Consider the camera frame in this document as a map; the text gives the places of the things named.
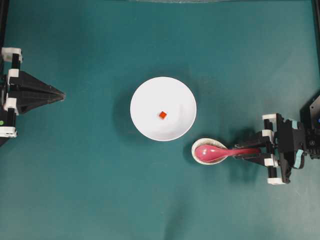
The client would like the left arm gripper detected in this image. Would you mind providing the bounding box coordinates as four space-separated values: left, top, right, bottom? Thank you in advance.
0 47 66 138

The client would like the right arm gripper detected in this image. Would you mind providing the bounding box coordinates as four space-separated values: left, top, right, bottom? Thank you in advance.
234 113 307 185

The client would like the pink plastic spoon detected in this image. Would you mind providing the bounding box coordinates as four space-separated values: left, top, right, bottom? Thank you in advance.
195 144 261 163

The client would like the small red block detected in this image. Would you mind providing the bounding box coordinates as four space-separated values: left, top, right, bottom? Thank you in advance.
159 111 167 120

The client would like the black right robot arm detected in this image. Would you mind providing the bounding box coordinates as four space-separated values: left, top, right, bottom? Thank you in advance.
234 113 320 185

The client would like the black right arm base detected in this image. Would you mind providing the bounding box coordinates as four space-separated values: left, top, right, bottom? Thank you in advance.
300 92 320 130

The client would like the speckled ceramic spoon rest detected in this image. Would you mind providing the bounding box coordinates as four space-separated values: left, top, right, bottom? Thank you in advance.
191 138 227 166

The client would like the white round bowl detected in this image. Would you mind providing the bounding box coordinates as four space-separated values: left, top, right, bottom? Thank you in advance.
130 76 197 142

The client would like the green table mat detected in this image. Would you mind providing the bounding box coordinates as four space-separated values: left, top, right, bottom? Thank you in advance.
0 0 320 240

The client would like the black left frame rail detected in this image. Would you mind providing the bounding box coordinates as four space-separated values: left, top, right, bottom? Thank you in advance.
0 0 10 82

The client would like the black frame rail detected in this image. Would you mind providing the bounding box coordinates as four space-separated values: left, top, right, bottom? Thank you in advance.
311 0 320 96
0 0 10 82

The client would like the black right frame rail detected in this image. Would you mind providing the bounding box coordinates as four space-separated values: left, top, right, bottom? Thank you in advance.
311 0 320 96

